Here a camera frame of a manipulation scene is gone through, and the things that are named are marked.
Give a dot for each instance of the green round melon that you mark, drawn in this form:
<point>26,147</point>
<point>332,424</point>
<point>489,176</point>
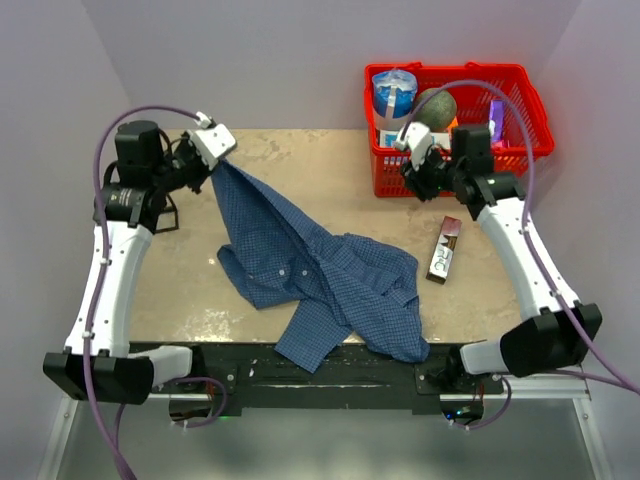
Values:
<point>438,113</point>

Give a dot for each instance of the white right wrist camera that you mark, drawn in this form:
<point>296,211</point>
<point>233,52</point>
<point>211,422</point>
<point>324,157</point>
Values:
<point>417,140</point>

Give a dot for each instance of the white chocolate bar box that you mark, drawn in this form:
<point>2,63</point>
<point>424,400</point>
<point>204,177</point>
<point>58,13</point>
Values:
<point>444,249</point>

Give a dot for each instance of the red plastic basket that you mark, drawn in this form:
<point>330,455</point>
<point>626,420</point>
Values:
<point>473,108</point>

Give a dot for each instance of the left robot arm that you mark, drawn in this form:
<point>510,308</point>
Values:
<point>134,193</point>

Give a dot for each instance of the black wire frame stand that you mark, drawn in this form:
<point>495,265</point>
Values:
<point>168,219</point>

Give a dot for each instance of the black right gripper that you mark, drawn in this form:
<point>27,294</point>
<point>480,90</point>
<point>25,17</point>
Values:
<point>416,178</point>

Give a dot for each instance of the blue plaid shirt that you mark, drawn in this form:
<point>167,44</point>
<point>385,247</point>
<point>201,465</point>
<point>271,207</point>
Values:
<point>343,284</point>

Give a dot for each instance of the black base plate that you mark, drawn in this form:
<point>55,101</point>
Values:
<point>240,376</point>

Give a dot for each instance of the blue white razor box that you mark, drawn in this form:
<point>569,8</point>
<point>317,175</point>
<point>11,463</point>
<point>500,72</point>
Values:
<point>391,140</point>

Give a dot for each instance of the blue white wrapped roll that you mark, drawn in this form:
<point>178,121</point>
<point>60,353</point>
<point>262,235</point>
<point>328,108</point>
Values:
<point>393,96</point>

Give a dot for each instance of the purple snack package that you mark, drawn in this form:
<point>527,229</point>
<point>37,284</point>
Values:
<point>496,119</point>

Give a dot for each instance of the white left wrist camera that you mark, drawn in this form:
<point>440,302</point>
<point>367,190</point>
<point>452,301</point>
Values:
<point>212,141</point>

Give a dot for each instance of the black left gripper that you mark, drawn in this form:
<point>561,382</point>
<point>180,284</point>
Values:
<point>188,145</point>

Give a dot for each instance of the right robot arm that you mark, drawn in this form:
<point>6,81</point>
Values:
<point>555,324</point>

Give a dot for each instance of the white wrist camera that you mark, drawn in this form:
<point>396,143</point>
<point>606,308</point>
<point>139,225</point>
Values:
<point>212,141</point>
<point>417,140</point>

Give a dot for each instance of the aluminium frame rail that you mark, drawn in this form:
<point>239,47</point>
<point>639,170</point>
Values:
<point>544,429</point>

